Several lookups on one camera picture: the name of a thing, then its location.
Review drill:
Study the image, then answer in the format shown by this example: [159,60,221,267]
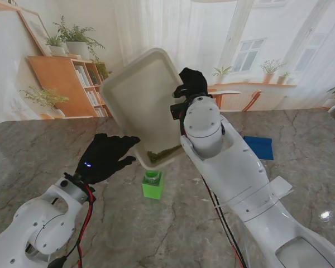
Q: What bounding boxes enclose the small windowsill plant orange pot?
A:
[277,71,293,85]

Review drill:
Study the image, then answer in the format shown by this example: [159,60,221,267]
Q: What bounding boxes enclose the tall windowsill plant orange pot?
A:
[260,59,285,84]

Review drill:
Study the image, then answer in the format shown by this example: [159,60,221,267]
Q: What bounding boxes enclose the white wooden dining table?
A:
[208,89,241,111]

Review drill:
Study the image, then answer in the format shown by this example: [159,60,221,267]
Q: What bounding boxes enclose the large potted plant white pot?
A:
[53,15,106,61]

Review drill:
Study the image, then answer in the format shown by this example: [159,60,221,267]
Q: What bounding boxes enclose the red black right arm cable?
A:
[200,175,248,268]

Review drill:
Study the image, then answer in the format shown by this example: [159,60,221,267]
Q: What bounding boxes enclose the white square jar lid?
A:
[269,176,294,199]

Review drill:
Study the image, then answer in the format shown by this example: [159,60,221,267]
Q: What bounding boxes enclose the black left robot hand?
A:
[74,133,142,185]

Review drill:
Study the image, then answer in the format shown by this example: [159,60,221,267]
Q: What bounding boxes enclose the blue plastic scraper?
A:
[243,135,275,161]

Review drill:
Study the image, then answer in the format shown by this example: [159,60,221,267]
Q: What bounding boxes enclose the translucent plastic baking tray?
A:
[100,47,186,170]

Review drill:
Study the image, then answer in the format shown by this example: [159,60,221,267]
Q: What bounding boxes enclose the red black arm cable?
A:
[49,184,97,268]
[200,175,248,268]

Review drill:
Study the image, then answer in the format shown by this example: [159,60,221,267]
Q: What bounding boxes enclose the wooden bookshelf with books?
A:
[27,55,114,118]

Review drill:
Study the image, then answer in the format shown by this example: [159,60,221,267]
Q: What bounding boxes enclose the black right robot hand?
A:
[172,66,210,101]

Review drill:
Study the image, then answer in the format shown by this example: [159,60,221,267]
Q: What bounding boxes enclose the small potted plant white pot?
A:
[44,35,68,56]

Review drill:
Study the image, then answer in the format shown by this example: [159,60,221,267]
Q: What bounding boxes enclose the leafy potted plant beside bookshelf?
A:
[20,86,70,119]

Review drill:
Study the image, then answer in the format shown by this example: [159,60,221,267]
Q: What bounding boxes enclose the broad leaf windowsill plant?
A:
[212,66,232,84]

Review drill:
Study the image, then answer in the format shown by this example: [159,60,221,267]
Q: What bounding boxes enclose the wooden picture frame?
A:
[18,9,53,57]

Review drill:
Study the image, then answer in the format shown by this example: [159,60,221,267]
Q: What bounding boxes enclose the green square glass jar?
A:
[141,170,164,199]

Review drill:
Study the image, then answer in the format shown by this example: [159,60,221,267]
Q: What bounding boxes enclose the scattered green beans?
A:
[146,145,182,163]

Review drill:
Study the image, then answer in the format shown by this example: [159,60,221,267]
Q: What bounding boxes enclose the red black left arm cable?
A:
[49,184,97,268]

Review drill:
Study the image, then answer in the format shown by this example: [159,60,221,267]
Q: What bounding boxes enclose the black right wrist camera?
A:
[170,102,189,121]

